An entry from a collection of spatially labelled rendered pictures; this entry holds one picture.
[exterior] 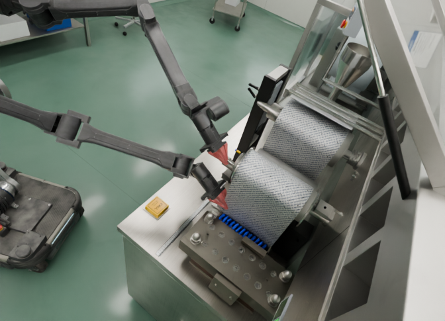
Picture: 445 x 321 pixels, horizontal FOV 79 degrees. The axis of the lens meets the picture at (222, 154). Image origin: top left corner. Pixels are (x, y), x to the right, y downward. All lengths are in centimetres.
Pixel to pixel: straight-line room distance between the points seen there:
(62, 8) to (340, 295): 119
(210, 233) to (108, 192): 146
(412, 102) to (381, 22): 12
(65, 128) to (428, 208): 91
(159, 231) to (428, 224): 91
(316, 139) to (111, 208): 170
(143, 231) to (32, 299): 109
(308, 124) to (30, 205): 172
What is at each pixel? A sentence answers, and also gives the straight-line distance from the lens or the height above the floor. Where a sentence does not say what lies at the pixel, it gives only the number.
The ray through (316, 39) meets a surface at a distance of 172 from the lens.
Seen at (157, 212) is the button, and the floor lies 92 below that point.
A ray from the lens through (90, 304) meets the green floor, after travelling 202.
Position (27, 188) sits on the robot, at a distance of 220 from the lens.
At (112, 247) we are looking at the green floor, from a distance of 212.
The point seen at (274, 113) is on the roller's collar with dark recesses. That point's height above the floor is 135.
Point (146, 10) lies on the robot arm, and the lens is 112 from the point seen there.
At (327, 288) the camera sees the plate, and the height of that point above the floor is 144.
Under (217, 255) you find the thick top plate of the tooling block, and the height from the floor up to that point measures 103.
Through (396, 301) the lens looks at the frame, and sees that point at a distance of 40.
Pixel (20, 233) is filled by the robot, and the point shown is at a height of 24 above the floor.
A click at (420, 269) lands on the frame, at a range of 43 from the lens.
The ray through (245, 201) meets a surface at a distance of 96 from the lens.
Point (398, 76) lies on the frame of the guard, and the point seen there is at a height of 179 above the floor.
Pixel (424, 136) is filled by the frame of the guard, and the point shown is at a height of 173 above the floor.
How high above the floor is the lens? 193
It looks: 45 degrees down
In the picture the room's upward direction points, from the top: 18 degrees clockwise
